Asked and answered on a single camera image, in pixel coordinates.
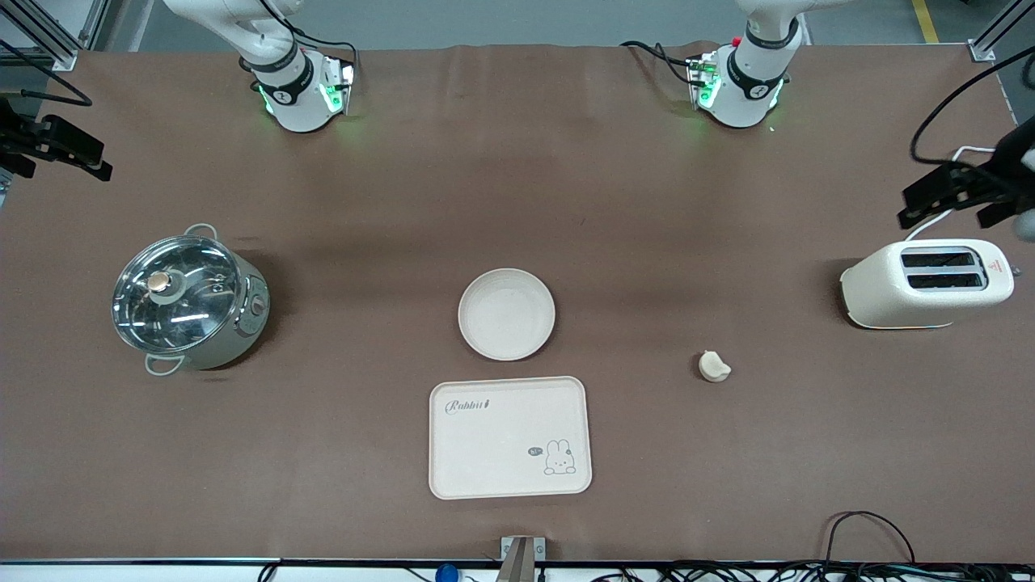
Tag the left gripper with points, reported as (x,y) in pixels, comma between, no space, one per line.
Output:
(999,172)

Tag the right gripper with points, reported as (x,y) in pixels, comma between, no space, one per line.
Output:
(16,137)

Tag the small beige bun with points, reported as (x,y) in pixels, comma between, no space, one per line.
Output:
(714,368)

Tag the round beige plate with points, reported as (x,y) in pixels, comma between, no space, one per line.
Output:
(507,315)

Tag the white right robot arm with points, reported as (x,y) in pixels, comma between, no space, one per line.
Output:
(295,113)

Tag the cream two-slot toaster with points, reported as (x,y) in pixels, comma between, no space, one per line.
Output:
(889,299)

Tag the glass pot lid with knob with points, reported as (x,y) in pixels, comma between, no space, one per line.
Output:
(194,315)

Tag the brown table cover mat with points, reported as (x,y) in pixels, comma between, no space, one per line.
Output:
(728,453)

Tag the beige rabbit print tray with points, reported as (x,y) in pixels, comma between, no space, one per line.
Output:
(501,453)

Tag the blue round knob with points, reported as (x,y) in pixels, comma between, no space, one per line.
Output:
(446,574)

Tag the aluminium frame profile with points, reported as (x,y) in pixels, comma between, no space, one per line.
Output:
(999,32)
(48,36)

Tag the metal mount bracket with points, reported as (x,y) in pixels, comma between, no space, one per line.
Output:
(521,558)

